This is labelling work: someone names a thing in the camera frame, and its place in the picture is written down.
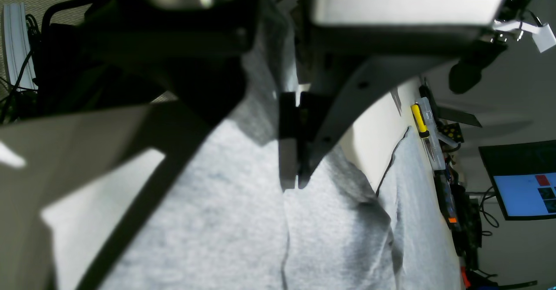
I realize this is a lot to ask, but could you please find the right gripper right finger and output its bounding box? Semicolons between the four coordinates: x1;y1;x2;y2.
298;0;506;189

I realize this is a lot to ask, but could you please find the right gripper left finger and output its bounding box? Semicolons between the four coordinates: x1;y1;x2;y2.
1;0;274;290

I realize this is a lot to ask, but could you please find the grey T-shirt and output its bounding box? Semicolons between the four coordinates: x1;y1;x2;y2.
100;4;461;290

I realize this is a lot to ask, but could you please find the clear plastic tool box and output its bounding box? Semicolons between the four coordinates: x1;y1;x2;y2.
417;97;446;171

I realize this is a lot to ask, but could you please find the white paper tag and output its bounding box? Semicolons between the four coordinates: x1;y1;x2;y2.
492;20;556;53

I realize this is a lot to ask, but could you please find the computer monitor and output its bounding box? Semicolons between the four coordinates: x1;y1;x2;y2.
478;140;556;221

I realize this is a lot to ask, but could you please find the yellow handled screwdriver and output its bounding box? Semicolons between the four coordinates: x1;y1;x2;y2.
411;103;430;139

